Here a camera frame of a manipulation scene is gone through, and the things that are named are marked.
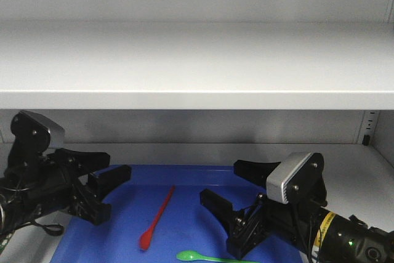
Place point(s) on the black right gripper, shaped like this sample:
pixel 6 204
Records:
pixel 297 222

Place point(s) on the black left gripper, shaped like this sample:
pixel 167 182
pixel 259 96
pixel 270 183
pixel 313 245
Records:
pixel 40 180

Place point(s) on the green plastic spoon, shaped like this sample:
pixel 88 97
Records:
pixel 191 255

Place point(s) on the red plastic spoon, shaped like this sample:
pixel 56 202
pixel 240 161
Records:
pixel 146 237

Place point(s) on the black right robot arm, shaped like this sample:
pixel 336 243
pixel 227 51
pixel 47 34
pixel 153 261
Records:
pixel 349 240

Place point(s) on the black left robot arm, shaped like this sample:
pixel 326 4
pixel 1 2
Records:
pixel 42 177

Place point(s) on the white upper cabinet shelf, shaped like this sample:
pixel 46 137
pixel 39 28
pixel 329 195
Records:
pixel 219 66

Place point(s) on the blue plastic tray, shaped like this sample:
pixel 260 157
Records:
pixel 184 225

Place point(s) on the black shelf support clip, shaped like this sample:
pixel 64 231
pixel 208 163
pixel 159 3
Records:
pixel 366 140

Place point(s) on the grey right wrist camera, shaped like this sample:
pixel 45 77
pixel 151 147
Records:
pixel 294 178

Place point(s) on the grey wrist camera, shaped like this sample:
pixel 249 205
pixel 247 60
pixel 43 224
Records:
pixel 55 132
pixel 294 178

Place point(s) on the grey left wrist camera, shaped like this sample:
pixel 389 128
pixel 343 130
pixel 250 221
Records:
pixel 55 132

